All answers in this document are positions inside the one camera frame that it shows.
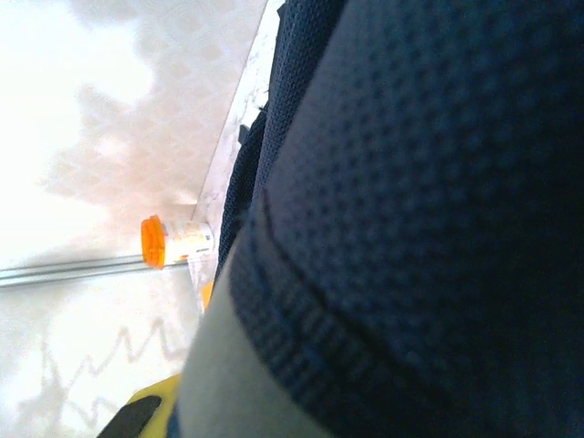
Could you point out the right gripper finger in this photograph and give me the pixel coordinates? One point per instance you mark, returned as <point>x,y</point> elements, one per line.
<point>137,420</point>

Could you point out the navy blue backpack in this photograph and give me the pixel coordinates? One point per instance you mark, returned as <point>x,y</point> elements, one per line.
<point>410,182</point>

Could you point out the white bottle with orange lid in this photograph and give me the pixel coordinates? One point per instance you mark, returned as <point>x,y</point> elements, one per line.
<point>175,242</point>

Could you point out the aluminium frame post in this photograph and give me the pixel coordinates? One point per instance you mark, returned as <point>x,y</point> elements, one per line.
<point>68,271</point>

